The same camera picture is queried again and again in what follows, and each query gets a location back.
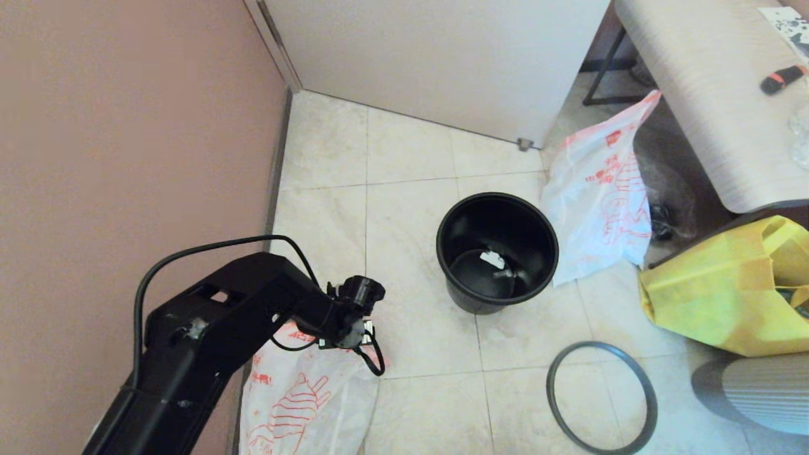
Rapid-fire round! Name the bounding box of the black and orange marker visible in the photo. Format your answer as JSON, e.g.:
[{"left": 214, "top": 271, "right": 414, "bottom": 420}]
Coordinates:
[{"left": 759, "top": 66, "right": 807, "bottom": 97}]

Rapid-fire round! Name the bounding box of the yellow fabric bag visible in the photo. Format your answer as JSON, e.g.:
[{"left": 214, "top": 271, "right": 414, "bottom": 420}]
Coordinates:
[{"left": 638, "top": 216, "right": 809, "bottom": 358}]

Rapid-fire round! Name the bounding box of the black metal table frame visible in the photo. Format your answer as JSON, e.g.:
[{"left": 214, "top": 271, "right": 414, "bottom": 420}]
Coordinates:
[{"left": 580, "top": 28, "right": 662, "bottom": 107}]

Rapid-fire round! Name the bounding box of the white red-print trash bag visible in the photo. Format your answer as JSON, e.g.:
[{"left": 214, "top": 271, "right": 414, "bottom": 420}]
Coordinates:
[
  {"left": 541, "top": 90, "right": 662, "bottom": 287},
  {"left": 239, "top": 319, "right": 389, "bottom": 455}
]

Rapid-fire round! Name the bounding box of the grey bin retaining ring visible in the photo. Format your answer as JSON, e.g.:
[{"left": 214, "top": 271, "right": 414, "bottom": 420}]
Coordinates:
[{"left": 547, "top": 341, "right": 659, "bottom": 454}]

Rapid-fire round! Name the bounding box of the clear bag with dark contents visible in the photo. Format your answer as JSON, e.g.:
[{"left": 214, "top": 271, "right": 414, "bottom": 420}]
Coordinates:
[{"left": 642, "top": 155, "right": 697, "bottom": 245}]

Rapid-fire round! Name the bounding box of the white door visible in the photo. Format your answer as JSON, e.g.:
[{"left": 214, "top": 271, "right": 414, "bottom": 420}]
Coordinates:
[{"left": 245, "top": 0, "right": 612, "bottom": 151}]

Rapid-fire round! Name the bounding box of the black round trash bin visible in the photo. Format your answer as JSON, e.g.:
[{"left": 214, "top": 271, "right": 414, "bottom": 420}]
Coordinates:
[{"left": 436, "top": 192, "right": 559, "bottom": 315}]

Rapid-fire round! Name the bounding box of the white wood-grain table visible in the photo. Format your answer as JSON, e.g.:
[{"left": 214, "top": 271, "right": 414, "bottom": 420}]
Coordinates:
[{"left": 613, "top": 0, "right": 809, "bottom": 214}]

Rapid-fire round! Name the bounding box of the grey ribbed round object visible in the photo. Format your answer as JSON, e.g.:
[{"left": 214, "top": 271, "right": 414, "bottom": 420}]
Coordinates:
[{"left": 691, "top": 353, "right": 809, "bottom": 437}]

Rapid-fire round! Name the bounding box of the clear plastic wrap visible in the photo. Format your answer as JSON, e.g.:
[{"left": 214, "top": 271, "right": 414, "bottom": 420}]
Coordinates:
[{"left": 787, "top": 104, "right": 809, "bottom": 173}]

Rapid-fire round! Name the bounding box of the black-patterned white paper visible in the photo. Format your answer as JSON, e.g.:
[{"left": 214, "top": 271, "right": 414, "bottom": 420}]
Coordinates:
[{"left": 757, "top": 8, "right": 809, "bottom": 64}]

